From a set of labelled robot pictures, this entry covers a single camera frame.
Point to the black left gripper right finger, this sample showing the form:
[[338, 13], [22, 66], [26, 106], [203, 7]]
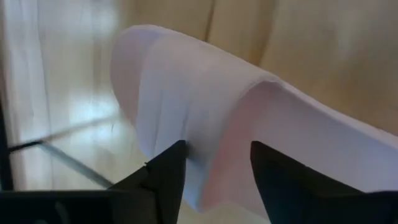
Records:
[[289, 189]]

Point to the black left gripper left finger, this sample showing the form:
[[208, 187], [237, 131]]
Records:
[[169, 174]]

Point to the pink foam slide sandal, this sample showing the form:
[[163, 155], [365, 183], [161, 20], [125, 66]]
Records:
[[217, 102]]

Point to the wooden shelf with black frame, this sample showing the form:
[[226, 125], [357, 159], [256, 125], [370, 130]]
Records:
[[4, 161]]

